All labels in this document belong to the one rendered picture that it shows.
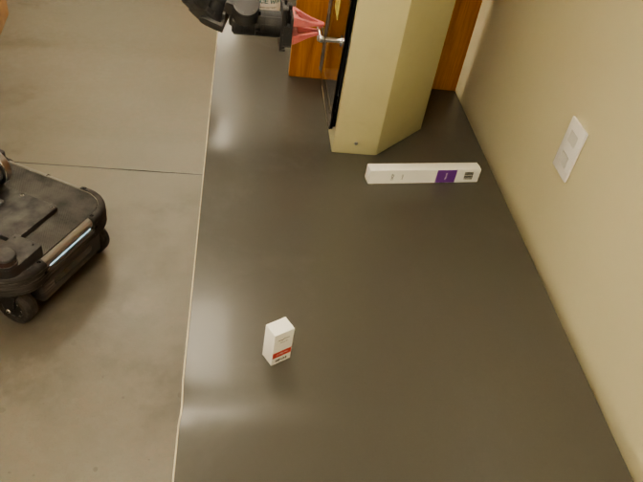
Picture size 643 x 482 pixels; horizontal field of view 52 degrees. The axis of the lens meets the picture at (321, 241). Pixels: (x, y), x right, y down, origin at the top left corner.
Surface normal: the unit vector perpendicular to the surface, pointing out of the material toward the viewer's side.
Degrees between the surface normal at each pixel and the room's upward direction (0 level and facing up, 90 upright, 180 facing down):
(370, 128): 90
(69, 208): 0
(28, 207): 0
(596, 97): 90
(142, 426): 0
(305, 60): 90
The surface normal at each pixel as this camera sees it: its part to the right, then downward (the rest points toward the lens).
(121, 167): 0.14, -0.75
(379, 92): 0.07, 0.66
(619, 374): -0.99, -0.05
